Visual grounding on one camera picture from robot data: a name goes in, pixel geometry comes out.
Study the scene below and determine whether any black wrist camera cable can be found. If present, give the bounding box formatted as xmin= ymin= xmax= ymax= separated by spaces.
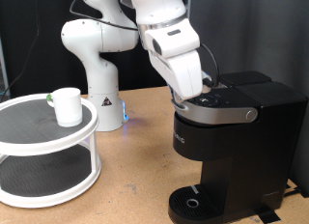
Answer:
xmin=70 ymin=0 xmax=220 ymax=87

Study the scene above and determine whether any black Keurig coffee machine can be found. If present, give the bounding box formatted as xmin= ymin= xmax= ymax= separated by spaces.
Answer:
xmin=167 ymin=70 xmax=309 ymax=224

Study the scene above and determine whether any perforated metal frame post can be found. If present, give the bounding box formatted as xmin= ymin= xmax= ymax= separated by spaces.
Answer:
xmin=184 ymin=0 xmax=192 ymax=22

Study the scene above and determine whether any white two-tier turntable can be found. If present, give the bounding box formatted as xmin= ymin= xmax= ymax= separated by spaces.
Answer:
xmin=0 ymin=93 xmax=102 ymax=209

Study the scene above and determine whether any thin black hanging cable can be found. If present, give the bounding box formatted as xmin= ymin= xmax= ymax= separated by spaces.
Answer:
xmin=0 ymin=0 xmax=42 ymax=99

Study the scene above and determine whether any white ceramic mug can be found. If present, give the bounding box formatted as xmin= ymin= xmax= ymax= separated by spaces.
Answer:
xmin=46 ymin=87 xmax=84 ymax=128

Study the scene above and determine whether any silver Keurig lid handle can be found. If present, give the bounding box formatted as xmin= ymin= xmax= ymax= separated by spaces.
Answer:
xmin=170 ymin=99 xmax=259 ymax=126

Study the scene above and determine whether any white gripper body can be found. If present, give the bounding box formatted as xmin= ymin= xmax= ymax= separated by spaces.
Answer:
xmin=148 ymin=48 xmax=205 ymax=101

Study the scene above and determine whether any black Keurig power cord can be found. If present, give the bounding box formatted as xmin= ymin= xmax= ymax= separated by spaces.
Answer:
xmin=283 ymin=184 xmax=309 ymax=199

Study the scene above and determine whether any grey metal post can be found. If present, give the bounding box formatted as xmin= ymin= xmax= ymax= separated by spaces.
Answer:
xmin=0 ymin=37 xmax=10 ymax=97

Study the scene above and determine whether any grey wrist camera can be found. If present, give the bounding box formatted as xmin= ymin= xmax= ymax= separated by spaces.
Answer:
xmin=201 ymin=71 xmax=215 ymax=89

